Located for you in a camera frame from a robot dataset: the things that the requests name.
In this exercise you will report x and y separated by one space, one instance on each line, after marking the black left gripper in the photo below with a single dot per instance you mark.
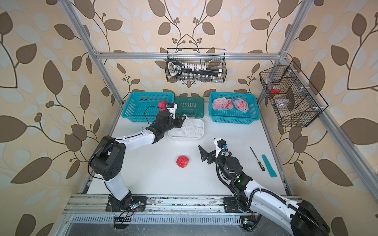
178 121

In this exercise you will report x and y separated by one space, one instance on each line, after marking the black yellow screwdriver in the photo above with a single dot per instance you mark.
258 161

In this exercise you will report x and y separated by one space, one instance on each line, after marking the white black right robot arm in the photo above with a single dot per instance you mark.
297 218

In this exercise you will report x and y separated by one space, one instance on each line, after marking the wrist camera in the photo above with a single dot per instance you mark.
220 145
171 107

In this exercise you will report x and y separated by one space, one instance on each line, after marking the green plastic tool case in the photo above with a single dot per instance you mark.
192 107

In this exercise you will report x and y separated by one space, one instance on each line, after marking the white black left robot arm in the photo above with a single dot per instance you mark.
108 157

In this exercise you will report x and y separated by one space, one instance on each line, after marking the black wire basket right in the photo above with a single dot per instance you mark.
300 101

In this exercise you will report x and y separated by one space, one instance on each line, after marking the white plastic tray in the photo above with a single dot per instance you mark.
177 133

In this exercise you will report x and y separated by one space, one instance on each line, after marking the black wire basket back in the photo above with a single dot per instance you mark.
211 57

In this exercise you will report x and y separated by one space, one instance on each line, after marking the teal plastic basket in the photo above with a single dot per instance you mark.
142 107
234 116

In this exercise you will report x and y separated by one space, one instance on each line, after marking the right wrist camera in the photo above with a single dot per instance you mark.
220 145

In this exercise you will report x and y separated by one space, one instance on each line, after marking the red object in wire basket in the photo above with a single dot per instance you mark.
275 90

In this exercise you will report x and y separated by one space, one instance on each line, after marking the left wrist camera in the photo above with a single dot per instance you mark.
171 107

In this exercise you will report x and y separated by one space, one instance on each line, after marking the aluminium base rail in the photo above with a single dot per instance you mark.
155 204

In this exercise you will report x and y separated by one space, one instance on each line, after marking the black white tool in basket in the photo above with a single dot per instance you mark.
176 68

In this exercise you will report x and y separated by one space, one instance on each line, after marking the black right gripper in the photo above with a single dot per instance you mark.
207 155

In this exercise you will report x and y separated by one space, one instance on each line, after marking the teal right plastic basket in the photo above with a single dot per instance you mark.
234 116

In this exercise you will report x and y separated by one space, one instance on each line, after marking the black wire basket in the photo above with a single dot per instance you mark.
211 57
300 101

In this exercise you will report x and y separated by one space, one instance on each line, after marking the teal flat tool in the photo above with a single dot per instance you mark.
269 167

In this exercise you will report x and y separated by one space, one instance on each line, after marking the teal left plastic basket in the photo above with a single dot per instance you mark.
142 107

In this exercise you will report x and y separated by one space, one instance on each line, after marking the white foam net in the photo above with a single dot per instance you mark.
187 124
195 131

